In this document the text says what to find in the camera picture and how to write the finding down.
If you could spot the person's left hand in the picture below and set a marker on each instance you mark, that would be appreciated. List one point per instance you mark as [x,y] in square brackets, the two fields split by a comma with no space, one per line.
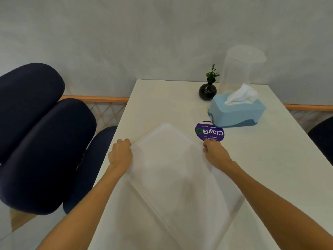
[119,155]

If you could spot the person's right hand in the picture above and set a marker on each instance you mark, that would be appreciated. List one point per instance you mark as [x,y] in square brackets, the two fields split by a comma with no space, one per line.
[216,155]

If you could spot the person's left fingers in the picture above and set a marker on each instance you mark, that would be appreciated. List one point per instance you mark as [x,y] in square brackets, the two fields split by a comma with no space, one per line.
[124,142]

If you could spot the person's right fingers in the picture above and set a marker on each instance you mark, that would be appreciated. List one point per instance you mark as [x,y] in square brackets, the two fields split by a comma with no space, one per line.
[208,145]

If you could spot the translucent white plastic tray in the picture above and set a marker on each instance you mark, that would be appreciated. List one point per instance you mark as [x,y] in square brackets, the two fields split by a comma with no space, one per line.
[179,184]

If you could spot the person's right forearm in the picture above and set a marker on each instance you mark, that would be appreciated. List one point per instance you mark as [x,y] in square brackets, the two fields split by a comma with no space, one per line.
[273,205]

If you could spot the person's left forearm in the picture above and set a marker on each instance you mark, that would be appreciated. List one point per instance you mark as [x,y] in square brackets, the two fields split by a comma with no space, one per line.
[85,205]

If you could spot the round purple sticker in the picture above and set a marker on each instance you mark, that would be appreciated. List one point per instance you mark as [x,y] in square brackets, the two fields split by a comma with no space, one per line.
[213,131]

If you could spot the blue tissue box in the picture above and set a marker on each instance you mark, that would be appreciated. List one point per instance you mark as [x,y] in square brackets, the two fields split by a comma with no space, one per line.
[234,115]

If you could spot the black round vase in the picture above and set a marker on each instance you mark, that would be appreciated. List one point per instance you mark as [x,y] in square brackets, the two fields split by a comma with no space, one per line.
[207,91]

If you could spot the white tissue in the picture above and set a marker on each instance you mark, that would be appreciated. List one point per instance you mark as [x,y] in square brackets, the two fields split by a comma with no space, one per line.
[240,95]

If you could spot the small green plant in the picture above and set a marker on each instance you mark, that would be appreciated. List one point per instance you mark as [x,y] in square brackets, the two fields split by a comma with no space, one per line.
[212,72]

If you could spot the dark blue padded chair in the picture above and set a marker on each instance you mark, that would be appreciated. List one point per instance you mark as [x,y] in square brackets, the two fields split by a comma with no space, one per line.
[44,137]
[322,139]

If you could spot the clear plastic container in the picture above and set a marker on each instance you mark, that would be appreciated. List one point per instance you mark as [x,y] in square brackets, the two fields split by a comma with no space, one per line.
[240,67]

